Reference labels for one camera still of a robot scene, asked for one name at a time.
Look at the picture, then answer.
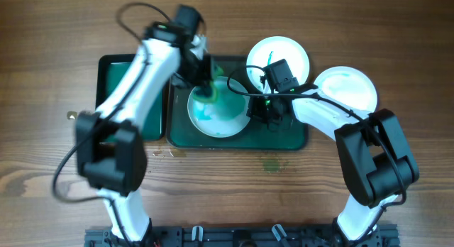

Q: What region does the green yellow sponge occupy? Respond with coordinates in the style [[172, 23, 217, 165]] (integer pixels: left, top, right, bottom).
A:
[[192, 64, 224, 104]]

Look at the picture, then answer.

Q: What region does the white plate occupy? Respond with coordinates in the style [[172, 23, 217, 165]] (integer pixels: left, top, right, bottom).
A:
[[246, 36, 310, 93], [187, 76, 250, 138], [314, 66, 378, 112]]

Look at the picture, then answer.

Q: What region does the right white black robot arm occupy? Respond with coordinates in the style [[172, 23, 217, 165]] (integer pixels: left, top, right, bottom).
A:
[[251, 59, 419, 246]]

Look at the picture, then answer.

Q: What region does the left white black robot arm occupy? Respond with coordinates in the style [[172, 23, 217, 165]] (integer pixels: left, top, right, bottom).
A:
[[74, 20, 212, 246]]

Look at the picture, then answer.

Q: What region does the large dark green tray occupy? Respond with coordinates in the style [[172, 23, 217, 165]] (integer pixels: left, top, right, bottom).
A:
[[165, 54, 310, 151]]

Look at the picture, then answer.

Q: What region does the small black water tray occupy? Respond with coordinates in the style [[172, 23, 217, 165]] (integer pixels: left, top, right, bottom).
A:
[[95, 54, 169, 141]]

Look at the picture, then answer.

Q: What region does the right black camera cable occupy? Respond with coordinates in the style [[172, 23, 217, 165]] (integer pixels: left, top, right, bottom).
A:
[[226, 65, 409, 241]]

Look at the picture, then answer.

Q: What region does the black camera cable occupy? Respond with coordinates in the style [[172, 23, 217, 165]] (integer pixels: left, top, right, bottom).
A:
[[52, 1, 173, 246], [226, 65, 409, 241]]

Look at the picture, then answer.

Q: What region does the left black camera cable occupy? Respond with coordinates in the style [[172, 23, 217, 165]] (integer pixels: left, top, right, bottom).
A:
[[52, 1, 173, 246]]

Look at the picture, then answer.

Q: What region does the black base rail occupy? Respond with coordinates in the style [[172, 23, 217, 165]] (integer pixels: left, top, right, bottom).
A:
[[84, 224, 401, 247]]

